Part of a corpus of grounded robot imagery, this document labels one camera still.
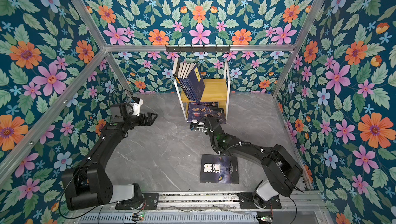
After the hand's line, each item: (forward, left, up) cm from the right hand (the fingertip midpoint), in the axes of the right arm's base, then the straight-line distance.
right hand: (212, 112), depth 83 cm
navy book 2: (+8, +12, +9) cm, 17 cm away
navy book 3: (+15, +9, +9) cm, 20 cm away
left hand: (0, +34, +2) cm, 34 cm away
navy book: (+8, +16, +11) cm, 21 cm away
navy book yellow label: (+8, +14, +15) cm, 22 cm away
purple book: (0, +9, -1) cm, 9 cm away
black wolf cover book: (-24, -3, -19) cm, 31 cm away
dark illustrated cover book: (+17, +3, -13) cm, 21 cm away
